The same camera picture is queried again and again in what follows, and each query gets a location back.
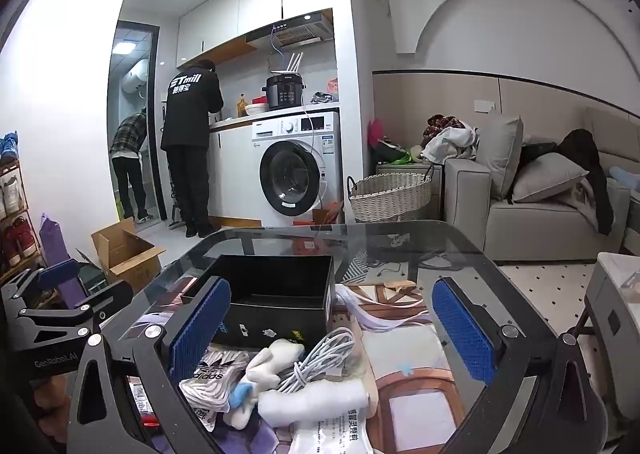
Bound white water heater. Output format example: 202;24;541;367
120;58;151;109

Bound pile of clothes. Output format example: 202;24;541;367
420;114;478;165

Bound black cardboard box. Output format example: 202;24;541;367
180;254;336;350

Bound dark jacket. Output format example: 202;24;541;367
520;129;616;235

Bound steel range hood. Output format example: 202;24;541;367
245;11;333;49

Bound white router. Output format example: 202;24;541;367
270;51;303;75

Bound white printed packet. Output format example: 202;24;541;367
287;404;396;454

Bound tall grey cushion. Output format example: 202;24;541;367
477;108;523;202

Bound white counter cabinet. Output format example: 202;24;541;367
207;116;261;222

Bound grey side table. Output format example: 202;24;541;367
575;254;640;395

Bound purple yoga mat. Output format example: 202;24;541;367
39;214;88;307

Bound black pressure cooker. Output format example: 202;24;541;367
264;72;307;110

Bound white washing machine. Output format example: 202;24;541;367
251;111;343;227

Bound grey sofa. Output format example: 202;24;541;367
444;106;640;265

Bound printed table mat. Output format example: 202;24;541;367
120;264;501;454

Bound white charging cable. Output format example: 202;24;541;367
277;326;358;392

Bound wicker basket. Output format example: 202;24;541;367
347;165;435;223

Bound dark green box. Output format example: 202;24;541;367
75;249;110;287

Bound light blue cloth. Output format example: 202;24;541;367
610;166;640;192

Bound white side cabinet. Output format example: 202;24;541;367
375;161;446;195

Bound striped socks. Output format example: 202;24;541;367
179;348;251;432

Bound green bag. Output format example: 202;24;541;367
390;146;426;165

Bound brown cardboard piece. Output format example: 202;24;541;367
312;201;346;225

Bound white plush toy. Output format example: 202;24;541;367
222;338;307;430

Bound wooden shoe rack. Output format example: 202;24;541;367
0;154;45;285

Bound flat grey cushion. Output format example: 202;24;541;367
512;151;590;205

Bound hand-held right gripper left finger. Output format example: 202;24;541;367
65;276;233;454

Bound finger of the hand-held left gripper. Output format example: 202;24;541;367
20;259;86;307
15;280;135;337

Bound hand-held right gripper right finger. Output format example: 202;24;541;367
431;277;610;454

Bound brown cardboard box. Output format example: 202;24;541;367
91;219;167;295

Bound red box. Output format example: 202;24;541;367
292;234;321;255

